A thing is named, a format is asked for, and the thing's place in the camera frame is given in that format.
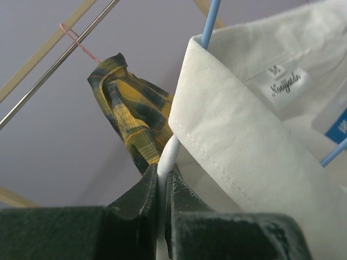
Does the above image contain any light blue wire hanger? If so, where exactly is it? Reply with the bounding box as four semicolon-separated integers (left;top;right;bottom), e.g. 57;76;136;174
200;0;346;167

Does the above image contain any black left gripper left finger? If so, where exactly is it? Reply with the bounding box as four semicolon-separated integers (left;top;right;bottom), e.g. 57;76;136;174
1;164;157;259

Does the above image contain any white collared shirt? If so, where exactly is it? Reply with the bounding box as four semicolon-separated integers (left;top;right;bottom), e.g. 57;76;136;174
158;1;346;259

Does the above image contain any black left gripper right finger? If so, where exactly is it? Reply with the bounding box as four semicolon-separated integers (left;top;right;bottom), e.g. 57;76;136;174
165;166;312;259

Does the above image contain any wooden clothes rack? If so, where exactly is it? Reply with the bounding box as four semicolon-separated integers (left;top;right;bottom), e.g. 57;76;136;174
1;1;226;208

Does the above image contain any yellow plaid flannel shirt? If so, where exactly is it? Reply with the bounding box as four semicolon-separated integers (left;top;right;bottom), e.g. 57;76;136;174
87;53;174;174

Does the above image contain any metal rack rod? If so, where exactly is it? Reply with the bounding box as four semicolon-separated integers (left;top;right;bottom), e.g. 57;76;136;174
1;1;119;128

